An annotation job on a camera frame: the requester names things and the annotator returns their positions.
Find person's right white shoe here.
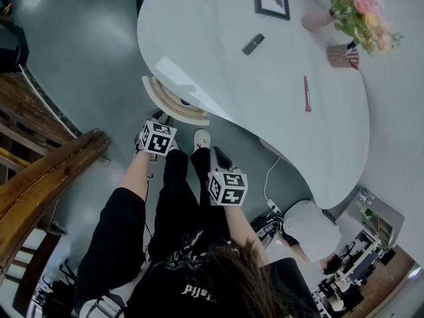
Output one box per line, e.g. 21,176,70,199
193,129,211,152

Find black lipstick tube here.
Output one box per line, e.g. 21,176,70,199
241,33,266,56

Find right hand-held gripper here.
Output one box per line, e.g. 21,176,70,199
207,146,249,208

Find white curved desk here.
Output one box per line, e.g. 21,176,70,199
136,0,370,210

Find white power cable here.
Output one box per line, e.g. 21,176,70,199
264,156,282,208

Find pink vase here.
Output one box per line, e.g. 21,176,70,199
300,8,337,32

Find person's right forearm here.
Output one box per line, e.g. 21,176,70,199
223,203,271,268

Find person's left forearm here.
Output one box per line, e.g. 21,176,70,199
119,149,166,198

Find cream large drawer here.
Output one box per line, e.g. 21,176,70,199
141,74,211,127

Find pink perforated pen holder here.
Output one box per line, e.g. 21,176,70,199
326,43,361,72

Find person's black trousers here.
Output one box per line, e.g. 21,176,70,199
147,146,233,264

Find pink makeup brush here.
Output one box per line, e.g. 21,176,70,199
303,75,313,113

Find person's black printed shirt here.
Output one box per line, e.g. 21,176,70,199
74,187,319,318

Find black round machine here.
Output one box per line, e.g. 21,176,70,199
0,0,30,74

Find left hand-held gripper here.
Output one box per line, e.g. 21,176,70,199
139,110,178,158

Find grey cubby shelf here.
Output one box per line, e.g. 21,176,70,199
356,185,405,244

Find pink flower bouquet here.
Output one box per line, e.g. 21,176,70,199
329,0,405,56

